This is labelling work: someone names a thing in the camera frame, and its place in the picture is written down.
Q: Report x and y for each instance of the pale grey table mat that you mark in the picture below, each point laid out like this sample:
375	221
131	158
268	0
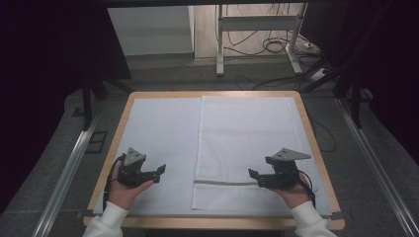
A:
158	131

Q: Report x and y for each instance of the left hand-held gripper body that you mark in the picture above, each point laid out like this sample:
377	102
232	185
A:
130	171

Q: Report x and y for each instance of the black curtain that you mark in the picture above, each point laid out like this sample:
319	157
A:
39	82
392	65

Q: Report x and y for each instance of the black metal stand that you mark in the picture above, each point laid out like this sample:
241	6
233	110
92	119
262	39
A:
87	105
355	105

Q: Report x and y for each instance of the white mesh laundry bag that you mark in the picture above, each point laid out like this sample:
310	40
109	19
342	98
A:
243	138

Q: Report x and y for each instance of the person's right hand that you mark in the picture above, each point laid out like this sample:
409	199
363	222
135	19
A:
296	196

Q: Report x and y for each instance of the white power strip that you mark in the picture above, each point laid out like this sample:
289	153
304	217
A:
318	74

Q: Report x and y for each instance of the black floor plate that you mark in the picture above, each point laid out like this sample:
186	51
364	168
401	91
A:
96	142

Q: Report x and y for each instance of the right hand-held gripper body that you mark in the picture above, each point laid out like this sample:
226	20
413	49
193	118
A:
285	171

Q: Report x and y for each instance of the white metal desk frame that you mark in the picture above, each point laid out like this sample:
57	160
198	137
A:
257	23

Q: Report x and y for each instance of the person's left hand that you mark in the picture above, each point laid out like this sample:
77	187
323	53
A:
123	196

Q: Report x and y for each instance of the aluminium floor rail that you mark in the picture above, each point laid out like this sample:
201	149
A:
378	164
67	171

